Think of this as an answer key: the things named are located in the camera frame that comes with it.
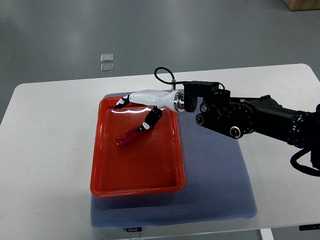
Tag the white table leg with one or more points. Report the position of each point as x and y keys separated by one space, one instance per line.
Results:
x=266 y=234

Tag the red plastic tray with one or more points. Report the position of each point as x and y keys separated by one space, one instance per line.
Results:
x=151 y=163

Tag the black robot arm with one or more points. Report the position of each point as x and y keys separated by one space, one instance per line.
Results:
x=238 y=116

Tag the black mat label tag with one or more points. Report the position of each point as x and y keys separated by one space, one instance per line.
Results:
x=134 y=229

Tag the upper clear floor plate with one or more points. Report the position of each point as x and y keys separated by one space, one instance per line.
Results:
x=106 y=57

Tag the black table edge label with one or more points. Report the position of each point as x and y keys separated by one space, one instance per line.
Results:
x=309 y=227

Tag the red pepper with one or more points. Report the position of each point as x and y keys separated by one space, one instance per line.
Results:
x=128 y=137

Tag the cardboard box corner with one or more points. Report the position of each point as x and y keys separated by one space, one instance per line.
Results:
x=302 y=5

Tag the blue-grey mesh mat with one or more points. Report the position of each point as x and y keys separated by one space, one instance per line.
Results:
x=217 y=186

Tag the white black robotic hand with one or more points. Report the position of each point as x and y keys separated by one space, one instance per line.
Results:
x=157 y=99

